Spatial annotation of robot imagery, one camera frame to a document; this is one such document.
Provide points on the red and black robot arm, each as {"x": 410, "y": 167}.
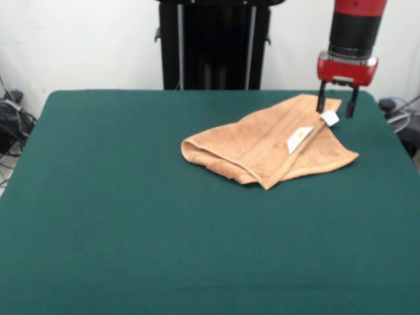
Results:
{"x": 356, "y": 29}

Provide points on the black round pedestal foot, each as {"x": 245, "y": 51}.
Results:
{"x": 387, "y": 104}
{"x": 17, "y": 96}

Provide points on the tan terry towel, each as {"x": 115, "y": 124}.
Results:
{"x": 262, "y": 144}

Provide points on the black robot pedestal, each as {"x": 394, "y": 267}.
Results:
{"x": 223, "y": 49}

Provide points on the dark green table cloth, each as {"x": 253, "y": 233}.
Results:
{"x": 98, "y": 229}

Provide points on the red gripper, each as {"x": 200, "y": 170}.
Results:
{"x": 344, "y": 70}

